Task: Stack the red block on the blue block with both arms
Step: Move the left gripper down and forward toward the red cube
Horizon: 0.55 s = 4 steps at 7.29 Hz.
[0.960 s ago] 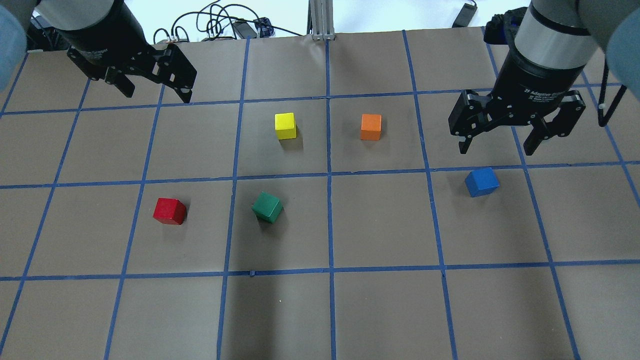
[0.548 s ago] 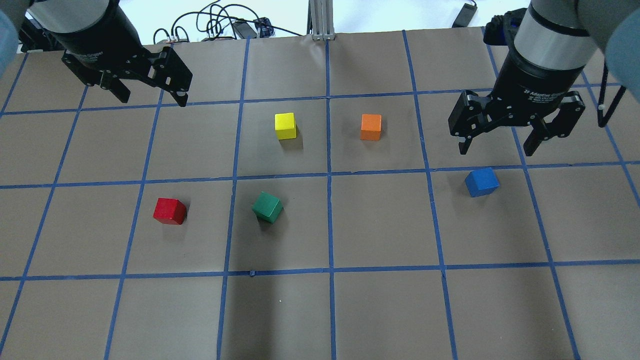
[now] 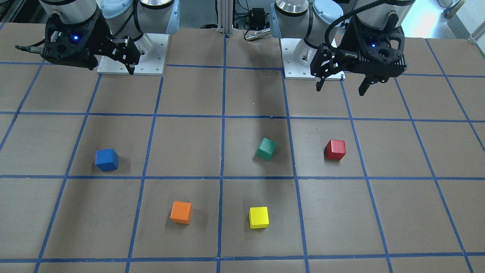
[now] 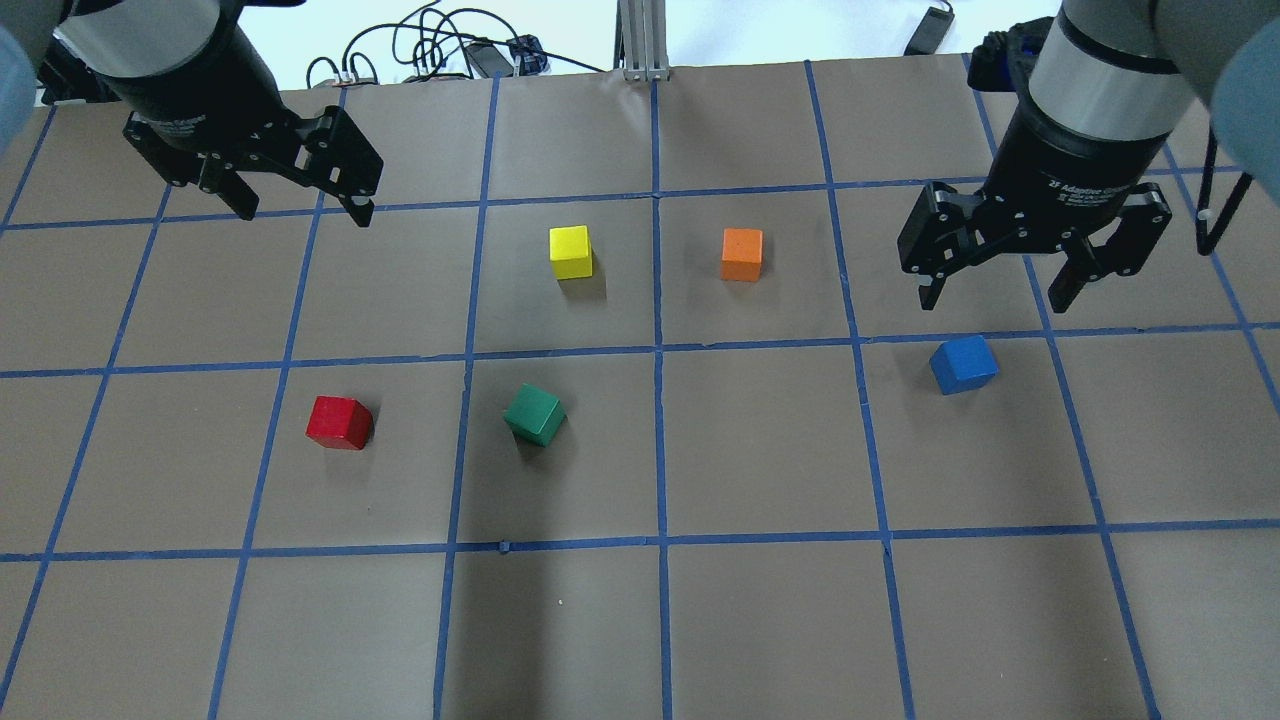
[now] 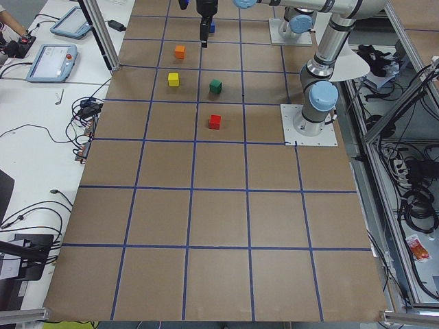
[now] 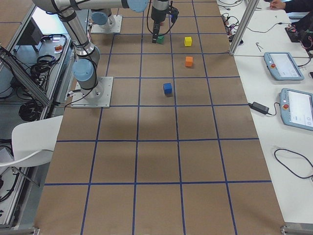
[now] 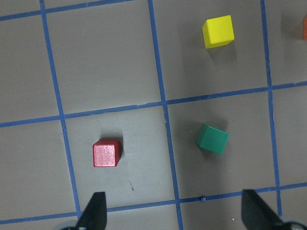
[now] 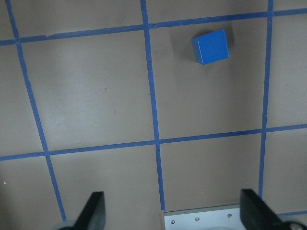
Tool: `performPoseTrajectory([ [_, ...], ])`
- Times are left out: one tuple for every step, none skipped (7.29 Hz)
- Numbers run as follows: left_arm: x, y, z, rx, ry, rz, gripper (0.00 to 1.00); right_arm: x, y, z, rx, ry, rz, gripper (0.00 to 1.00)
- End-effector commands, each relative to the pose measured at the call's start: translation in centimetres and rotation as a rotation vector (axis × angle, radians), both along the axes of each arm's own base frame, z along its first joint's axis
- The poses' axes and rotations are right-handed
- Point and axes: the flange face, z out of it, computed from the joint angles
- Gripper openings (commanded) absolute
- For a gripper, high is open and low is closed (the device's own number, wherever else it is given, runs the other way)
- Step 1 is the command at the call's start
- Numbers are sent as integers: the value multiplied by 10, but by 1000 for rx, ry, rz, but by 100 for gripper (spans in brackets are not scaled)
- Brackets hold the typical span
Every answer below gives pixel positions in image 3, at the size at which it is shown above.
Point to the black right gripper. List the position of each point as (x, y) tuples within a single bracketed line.
[(101, 33)]

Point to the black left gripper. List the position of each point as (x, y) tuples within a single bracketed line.
[(349, 42)]

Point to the red wooden block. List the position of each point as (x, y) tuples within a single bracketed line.
[(335, 149)]

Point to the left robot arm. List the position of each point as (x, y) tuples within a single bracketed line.
[(324, 22)]

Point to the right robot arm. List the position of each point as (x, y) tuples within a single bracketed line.
[(148, 22)]

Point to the green wooden block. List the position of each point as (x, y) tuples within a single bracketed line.
[(266, 149)]

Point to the blue wooden block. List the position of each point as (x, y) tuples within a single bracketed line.
[(106, 160)]

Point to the yellow wooden block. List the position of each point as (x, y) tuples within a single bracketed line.
[(258, 217)]

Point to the orange wooden block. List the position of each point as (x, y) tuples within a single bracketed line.
[(181, 212)]

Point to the silver cylinder connector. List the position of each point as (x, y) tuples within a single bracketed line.
[(257, 34)]

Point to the black electronics box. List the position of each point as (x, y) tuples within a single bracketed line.
[(256, 19)]

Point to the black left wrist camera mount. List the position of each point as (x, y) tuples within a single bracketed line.
[(384, 55)]

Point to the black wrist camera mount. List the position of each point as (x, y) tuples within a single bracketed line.
[(66, 44), (384, 55)]

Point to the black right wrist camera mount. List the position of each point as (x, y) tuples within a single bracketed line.
[(66, 44)]

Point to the aluminium frame post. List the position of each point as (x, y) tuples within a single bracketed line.
[(225, 16)]

